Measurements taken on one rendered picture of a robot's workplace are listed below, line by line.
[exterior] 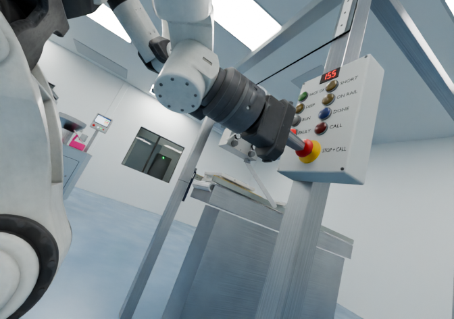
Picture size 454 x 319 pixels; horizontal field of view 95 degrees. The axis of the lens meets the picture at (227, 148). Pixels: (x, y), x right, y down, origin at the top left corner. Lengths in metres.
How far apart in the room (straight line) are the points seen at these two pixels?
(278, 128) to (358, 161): 0.15
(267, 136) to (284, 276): 0.29
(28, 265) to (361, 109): 0.55
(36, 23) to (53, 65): 6.18
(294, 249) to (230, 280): 0.89
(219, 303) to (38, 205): 1.12
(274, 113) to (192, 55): 0.16
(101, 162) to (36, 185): 5.65
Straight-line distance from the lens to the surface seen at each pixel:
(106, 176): 6.04
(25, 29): 0.47
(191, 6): 0.28
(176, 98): 0.30
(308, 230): 0.51
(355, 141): 0.43
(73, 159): 3.34
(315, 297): 1.87
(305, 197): 0.51
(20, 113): 0.40
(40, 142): 0.40
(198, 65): 0.31
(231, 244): 1.28
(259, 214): 1.29
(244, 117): 0.33
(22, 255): 0.38
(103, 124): 3.76
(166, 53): 0.78
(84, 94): 6.36
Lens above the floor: 0.70
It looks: 16 degrees up
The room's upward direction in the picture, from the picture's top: 21 degrees clockwise
